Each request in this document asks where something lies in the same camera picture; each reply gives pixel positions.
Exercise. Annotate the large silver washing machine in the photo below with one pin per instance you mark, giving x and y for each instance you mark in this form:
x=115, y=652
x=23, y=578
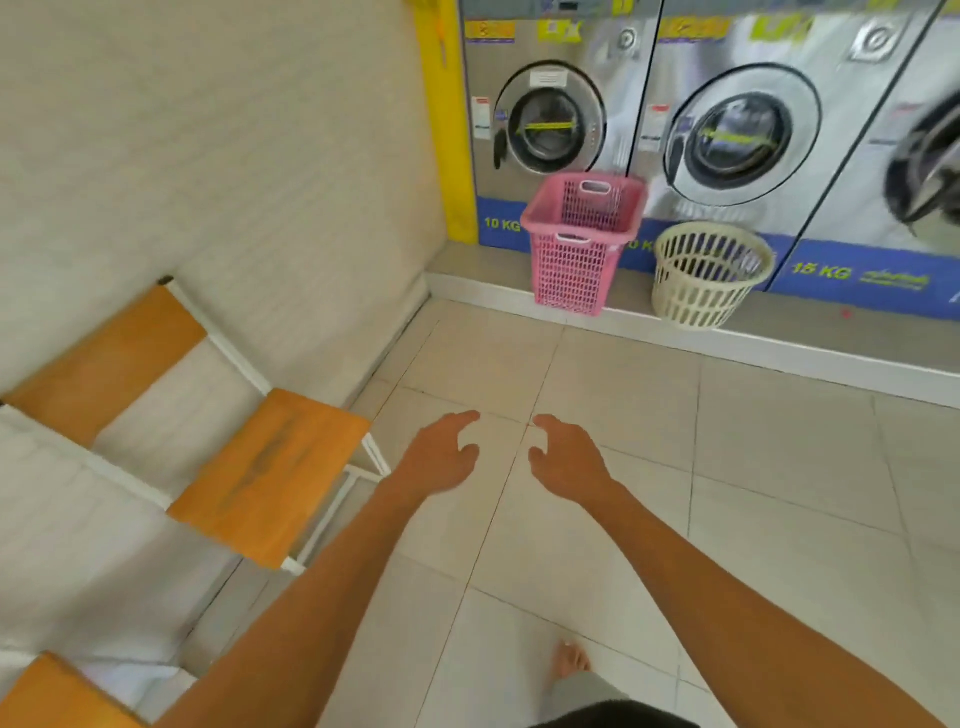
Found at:
x=757, y=135
x=892, y=187

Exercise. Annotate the person's foot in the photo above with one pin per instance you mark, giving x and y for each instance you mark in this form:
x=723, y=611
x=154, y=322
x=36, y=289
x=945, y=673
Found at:
x=570, y=661

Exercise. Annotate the cream round laundry basket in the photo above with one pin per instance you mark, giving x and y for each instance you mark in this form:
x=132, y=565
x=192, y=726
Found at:
x=709, y=274

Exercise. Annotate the person's left thumb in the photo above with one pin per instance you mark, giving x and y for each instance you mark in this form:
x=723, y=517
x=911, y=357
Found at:
x=466, y=456

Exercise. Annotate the yellow vertical pillar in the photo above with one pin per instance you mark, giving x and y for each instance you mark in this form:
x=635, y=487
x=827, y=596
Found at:
x=444, y=112

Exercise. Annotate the person's left hand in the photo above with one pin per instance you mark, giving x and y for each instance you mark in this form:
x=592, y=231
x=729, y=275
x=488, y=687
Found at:
x=431, y=457

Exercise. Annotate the person's right forearm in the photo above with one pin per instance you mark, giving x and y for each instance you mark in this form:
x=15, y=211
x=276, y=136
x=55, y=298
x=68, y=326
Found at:
x=750, y=622

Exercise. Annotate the person's right hand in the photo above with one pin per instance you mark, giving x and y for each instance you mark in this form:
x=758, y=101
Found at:
x=570, y=465

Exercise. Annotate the small silver washing machine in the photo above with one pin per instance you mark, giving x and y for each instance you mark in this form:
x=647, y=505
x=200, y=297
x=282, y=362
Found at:
x=551, y=120

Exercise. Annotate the person's left forearm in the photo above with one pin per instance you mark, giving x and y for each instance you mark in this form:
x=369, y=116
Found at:
x=300, y=615

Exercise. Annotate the person's right thumb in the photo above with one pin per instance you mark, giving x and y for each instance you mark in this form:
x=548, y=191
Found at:
x=538, y=457

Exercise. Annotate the orange seat white frame chair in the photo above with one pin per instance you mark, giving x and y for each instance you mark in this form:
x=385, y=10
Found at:
x=262, y=472
x=52, y=694

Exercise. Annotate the pink square laundry basket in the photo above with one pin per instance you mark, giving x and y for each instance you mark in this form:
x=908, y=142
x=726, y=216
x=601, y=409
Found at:
x=581, y=240

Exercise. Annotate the person's dark shorts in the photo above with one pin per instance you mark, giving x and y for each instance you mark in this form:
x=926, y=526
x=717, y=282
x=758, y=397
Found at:
x=607, y=709

